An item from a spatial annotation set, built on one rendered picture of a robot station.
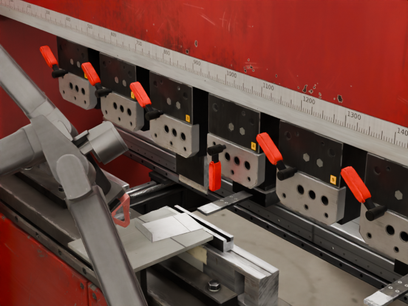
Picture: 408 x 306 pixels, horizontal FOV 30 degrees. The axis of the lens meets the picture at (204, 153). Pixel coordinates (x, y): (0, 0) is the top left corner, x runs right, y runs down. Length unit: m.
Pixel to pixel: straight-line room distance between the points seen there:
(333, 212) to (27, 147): 0.54
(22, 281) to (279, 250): 1.60
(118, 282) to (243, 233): 2.61
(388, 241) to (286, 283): 2.12
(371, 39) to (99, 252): 0.53
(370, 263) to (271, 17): 0.65
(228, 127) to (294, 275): 2.00
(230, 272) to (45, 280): 0.71
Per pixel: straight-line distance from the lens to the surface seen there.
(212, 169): 1.52
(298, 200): 1.41
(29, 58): 2.39
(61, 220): 2.05
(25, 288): 2.37
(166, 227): 1.72
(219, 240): 1.68
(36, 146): 1.22
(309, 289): 3.36
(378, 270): 1.74
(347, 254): 1.78
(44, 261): 2.18
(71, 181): 1.18
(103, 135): 1.50
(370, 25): 1.22
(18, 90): 1.57
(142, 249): 1.64
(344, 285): 3.42
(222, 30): 1.47
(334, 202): 1.35
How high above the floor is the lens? 1.83
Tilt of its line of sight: 23 degrees down
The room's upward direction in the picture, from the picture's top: straight up
